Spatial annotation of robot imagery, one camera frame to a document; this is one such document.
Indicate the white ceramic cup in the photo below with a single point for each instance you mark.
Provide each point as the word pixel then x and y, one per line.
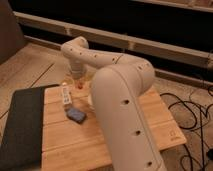
pixel 90 103

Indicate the red pepper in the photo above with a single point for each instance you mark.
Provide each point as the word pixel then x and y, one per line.
pixel 79 84

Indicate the dark grey mat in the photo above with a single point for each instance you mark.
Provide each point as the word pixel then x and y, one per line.
pixel 22 139

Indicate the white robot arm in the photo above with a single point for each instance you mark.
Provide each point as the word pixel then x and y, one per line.
pixel 115 90

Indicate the wooden board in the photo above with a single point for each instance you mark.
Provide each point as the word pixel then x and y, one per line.
pixel 68 146

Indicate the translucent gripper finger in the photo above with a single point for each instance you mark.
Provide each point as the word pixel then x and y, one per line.
pixel 86 82
pixel 70 80

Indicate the white bottle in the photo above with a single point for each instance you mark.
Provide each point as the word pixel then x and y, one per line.
pixel 66 97

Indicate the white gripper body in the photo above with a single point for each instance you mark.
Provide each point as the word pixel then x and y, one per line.
pixel 78 71

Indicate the blue sponge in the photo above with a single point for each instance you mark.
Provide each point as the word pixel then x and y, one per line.
pixel 76 115

